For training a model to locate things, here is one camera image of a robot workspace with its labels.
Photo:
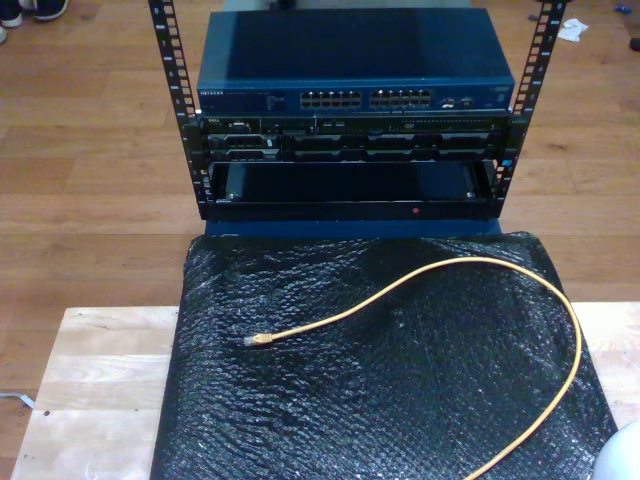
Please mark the blue network switch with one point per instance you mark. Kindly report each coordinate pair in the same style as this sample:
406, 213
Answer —
350, 50

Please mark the black rack shelf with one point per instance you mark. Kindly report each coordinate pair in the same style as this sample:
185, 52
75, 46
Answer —
350, 210

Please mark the black perforated rack post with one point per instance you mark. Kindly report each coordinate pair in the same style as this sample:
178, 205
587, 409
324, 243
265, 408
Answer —
537, 50
172, 55

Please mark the black bubble wrap mat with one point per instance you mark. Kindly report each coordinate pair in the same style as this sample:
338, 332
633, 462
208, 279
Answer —
350, 400

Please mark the blue base board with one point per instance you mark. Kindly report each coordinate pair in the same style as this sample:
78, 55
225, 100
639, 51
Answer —
300, 229

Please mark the small blue floor object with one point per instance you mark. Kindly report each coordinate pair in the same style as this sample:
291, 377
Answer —
622, 8

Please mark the black rack server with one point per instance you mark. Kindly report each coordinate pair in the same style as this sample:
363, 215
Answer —
400, 145

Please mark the crumpled white paper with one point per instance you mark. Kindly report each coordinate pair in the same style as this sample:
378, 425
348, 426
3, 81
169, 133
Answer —
572, 30

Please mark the small dark floor object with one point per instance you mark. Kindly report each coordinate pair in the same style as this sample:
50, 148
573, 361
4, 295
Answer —
636, 44

